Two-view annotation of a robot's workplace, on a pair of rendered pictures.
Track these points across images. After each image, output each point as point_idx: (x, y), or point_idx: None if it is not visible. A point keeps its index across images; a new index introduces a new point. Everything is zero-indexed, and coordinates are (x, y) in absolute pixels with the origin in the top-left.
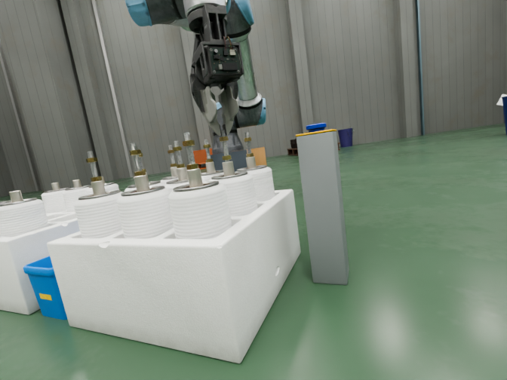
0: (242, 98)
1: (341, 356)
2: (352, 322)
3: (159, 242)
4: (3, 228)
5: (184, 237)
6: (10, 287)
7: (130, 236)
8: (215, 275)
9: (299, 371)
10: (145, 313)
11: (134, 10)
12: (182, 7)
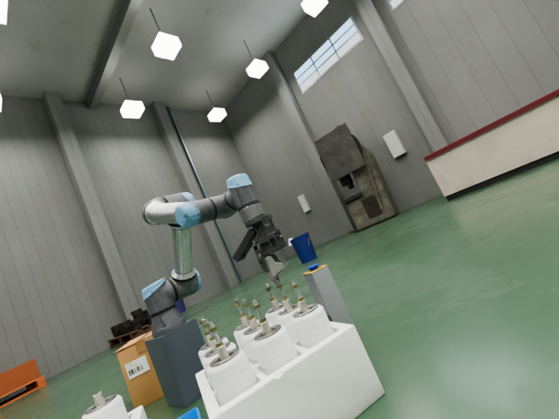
0: (182, 272)
1: (407, 360)
2: (392, 353)
3: (317, 347)
4: None
5: (323, 338)
6: None
7: (284, 363)
8: (357, 343)
9: (405, 373)
10: (323, 410)
11: (191, 218)
12: (220, 214)
